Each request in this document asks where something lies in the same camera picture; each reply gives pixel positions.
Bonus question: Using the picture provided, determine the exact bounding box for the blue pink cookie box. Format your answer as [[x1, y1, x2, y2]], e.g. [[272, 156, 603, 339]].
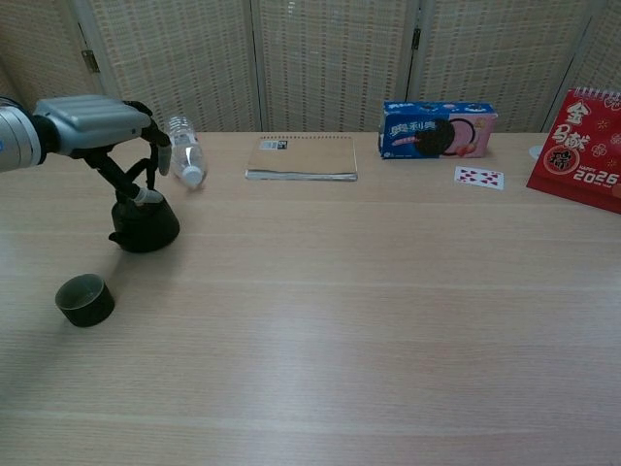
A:
[[376, 100, 499, 162]]

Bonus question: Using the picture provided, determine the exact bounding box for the woven bamboo folding screen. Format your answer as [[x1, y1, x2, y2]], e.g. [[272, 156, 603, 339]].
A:
[[0, 0, 621, 147]]

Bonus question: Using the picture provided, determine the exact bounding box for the clear plastic water bottle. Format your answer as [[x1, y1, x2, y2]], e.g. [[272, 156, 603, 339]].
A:
[[165, 115, 210, 191]]

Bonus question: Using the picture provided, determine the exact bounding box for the playing card with red hearts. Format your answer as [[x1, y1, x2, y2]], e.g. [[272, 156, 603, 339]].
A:
[[453, 165, 506, 191]]

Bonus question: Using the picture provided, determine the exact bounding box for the black ceramic teapot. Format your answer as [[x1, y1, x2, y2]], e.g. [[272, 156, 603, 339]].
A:
[[107, 191, 181, 253]]

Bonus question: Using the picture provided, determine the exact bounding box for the red 2026 desk calendar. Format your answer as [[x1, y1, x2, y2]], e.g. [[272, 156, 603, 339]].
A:
[[526, 86, 621, 216]]

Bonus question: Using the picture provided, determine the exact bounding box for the brown spiral notebook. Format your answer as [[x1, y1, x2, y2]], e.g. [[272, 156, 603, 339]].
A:
[[244, 135, 360, 183]]

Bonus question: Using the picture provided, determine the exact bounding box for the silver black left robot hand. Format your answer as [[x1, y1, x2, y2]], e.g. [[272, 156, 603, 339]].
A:
[[31, 94, 172, 208]]

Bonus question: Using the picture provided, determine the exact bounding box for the black teacup with pale inside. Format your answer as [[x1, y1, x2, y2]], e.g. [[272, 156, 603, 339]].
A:
[[54, 273, 115, 328]]

